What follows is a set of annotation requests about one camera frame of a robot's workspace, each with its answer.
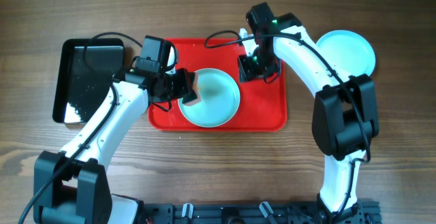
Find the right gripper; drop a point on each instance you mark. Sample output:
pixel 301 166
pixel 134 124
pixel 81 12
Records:
pixel 248 69

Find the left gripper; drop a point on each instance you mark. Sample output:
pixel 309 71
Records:
pixel 186 83

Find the green scouring sponge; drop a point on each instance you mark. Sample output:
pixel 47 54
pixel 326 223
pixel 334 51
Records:
pixel 193 95

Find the light blue plate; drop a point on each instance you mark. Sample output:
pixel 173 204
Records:
pixel 349 51
pixel 219 99

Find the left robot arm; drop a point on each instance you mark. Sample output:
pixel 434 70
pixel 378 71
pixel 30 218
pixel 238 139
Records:
pixel 71 186

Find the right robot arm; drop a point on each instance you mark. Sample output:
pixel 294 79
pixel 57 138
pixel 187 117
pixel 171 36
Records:
pixel 345 117

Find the red plastic tray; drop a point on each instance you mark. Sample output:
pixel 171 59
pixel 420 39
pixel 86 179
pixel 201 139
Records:
pixel 263 107

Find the black rectangular tray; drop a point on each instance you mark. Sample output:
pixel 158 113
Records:
pixel 85 74

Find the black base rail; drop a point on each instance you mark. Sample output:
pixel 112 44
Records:
pixel 291 213

